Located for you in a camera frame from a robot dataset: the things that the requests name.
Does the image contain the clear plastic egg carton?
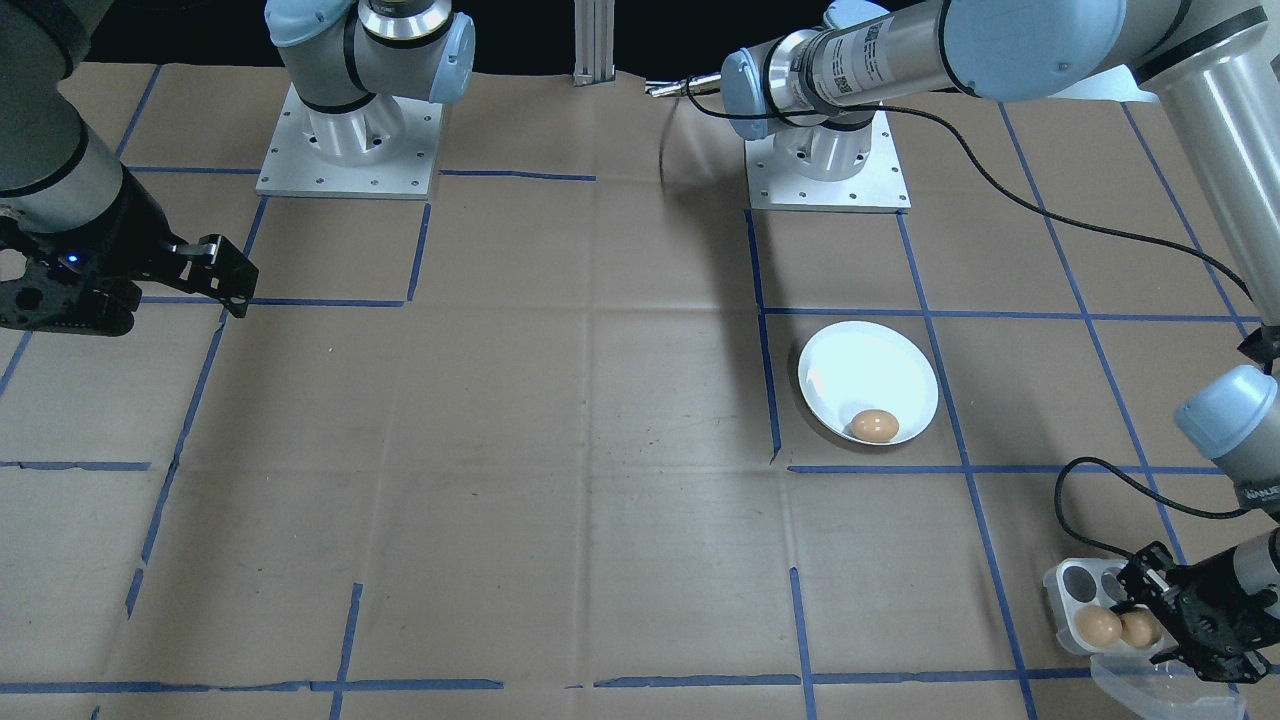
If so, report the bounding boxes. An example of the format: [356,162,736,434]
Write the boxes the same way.
[1042,557,1246,720]

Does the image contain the white round plate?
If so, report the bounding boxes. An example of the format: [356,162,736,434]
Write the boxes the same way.
[796,320,940,447]

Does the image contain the silver metal connector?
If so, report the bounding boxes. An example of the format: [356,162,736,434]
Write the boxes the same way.
[645,72,723,98]

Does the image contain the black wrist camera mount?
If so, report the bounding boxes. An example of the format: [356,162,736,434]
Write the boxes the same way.
[0,250,139,337]
[1165,590,1266,687]

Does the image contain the white square base plate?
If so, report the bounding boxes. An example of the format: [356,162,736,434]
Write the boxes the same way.
[745,100,912,212]
[256,83,445,200]

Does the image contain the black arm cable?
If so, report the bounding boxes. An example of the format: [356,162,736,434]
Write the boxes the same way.
[680,85,1271,563]

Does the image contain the aluminium frame post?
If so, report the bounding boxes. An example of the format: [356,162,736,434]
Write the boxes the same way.
[573,0,617,88]

